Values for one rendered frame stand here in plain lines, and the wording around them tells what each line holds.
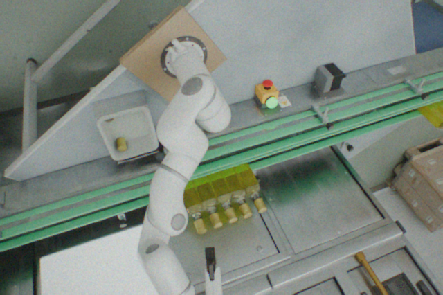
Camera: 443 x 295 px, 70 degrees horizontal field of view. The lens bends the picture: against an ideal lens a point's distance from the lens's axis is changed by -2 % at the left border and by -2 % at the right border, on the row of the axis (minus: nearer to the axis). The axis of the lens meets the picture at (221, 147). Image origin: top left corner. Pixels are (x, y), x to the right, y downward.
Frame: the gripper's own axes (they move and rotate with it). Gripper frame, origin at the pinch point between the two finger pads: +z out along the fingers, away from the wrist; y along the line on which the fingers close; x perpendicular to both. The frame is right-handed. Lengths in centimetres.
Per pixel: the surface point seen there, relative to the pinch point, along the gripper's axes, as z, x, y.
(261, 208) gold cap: 14.8, -19.9, 1.7
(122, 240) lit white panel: 14.1, 33.7, -12.1
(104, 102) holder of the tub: 42, 30, 34
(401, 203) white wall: 160, -275, -312
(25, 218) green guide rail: 19, 64, 4
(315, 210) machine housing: 20, -45, -16
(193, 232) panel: 14.7, 6.1, -12.5
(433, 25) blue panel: 104, -128, 13
